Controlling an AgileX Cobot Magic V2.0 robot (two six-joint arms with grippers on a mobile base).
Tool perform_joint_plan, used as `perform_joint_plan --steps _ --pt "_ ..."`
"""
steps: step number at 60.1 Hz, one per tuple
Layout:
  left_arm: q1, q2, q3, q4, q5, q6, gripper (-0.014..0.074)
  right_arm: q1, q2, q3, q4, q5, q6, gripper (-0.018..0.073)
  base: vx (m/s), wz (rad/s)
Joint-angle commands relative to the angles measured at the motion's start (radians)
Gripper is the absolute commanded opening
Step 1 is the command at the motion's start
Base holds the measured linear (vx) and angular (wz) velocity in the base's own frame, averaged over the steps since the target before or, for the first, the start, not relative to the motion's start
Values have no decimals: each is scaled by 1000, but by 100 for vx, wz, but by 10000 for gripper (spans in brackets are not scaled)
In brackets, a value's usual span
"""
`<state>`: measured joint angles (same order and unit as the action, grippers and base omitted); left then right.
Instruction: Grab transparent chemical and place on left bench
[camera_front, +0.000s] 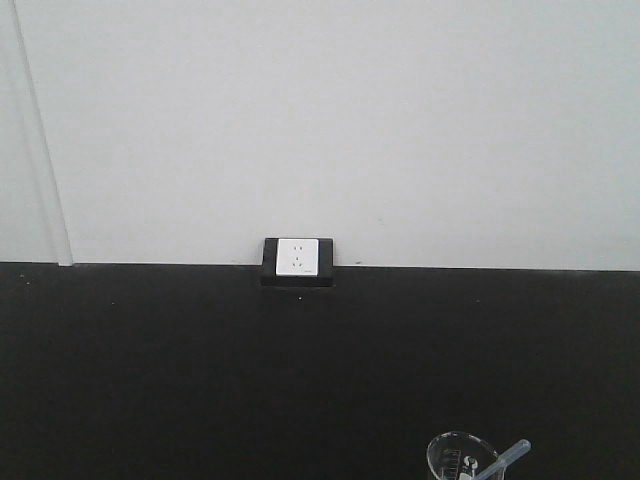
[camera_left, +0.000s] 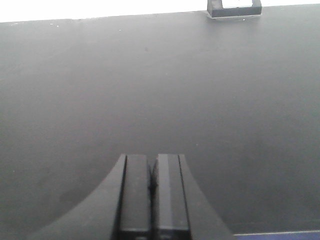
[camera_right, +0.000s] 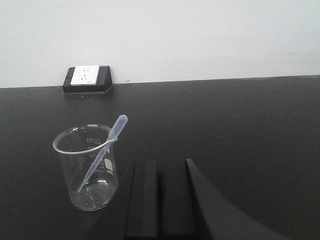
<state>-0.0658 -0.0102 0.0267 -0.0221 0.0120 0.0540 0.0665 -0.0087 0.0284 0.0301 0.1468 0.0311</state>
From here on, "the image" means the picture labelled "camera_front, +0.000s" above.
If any clear glass beaker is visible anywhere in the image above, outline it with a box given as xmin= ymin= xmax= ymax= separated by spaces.
xmin=426 ymin=431 xmax=498 ymax=480

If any clear plastic pipette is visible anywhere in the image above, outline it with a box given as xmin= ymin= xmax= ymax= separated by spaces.
xmin=474 ymin=439 xmax=532 ymax=480

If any white wall power socket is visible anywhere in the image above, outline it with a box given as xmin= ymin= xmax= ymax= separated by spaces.
xmin=275 ymin=238 xmax=319 ymax=277

